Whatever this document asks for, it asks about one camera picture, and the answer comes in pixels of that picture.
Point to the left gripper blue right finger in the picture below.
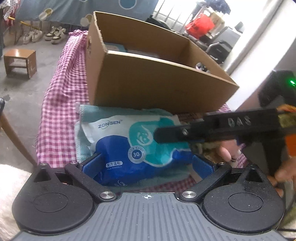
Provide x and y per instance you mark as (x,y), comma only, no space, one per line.
(212,176)

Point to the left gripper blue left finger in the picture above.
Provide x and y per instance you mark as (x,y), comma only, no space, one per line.
(83,174)

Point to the teal towel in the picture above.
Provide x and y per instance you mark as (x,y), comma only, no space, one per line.
(126,155)

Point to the blue wet wipes pack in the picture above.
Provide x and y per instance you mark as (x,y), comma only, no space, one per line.
(128,149)

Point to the gold tissue pack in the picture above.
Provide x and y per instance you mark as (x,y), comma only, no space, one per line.
(207,150)

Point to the cotton swab plastic pack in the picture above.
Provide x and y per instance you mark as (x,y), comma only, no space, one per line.
(148,54)

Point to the blue rectangular carton box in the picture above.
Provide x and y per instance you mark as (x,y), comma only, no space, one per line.
(115,47)

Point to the person right hand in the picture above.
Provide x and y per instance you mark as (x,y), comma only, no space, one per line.
(239,156)

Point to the white fluffy sleeve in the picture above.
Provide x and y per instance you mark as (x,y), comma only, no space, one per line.
(12,180)

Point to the wheelchair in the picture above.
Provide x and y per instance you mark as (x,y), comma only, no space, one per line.
(220,45)

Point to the purple checkered tablecloth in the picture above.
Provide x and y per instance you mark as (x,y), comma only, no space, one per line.
(61,139)

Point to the black seat wooden chair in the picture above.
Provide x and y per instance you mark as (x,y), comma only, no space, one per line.
(9,131)

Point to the brown cardboard box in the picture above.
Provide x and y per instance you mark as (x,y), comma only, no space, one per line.
(184,80)

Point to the red plastic bag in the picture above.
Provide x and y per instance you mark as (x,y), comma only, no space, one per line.
(201,25)

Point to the small brown wooden stool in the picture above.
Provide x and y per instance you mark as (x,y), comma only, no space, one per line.
(20,58)

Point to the white brown sneaker pair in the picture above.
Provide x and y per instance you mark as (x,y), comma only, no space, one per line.
(56,35)

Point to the white shoe pair left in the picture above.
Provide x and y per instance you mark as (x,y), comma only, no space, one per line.
(32,36)

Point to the blue patterned hanging blanket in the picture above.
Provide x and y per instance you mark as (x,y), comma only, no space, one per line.
(79,13)

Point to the black tracking camera module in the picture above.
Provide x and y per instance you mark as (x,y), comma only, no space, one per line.
(278,89)

